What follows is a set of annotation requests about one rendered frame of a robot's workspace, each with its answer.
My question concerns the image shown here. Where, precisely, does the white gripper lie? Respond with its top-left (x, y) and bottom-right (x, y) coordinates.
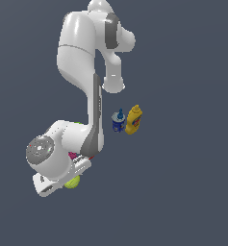
top-left (32, 155), bottom-right (92, 198)

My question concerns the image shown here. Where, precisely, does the magenta object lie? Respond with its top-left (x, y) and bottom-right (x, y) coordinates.
top-left (67, 151), bottom-right (79, 161)

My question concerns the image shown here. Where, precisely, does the yellow mustard bottle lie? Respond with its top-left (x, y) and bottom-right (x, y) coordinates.
top-left (124, 104), bottom-right (143, 135)

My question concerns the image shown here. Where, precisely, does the yellow-green tennis ball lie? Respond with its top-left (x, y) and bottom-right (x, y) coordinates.
top-left (63, 175), bottom-right (82, 189)

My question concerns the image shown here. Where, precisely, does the blue white cleanser bottle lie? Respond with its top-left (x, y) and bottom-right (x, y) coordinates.
top-left (111, 108), bottom-right (126, 134)

